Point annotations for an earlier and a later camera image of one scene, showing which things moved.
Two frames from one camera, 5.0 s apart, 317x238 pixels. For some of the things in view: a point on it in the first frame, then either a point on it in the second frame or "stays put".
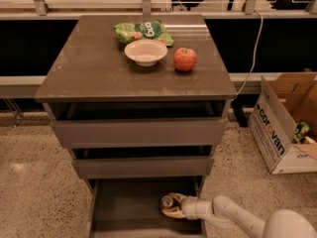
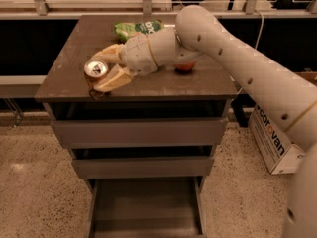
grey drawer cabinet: (137, 133) stays put
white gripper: (190, 207) to (137, 56)
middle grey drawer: (144, 162) stays put
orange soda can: (166, 201) to (95, 70)
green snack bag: (153, 30) stays put
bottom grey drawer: (131, 206) stays put
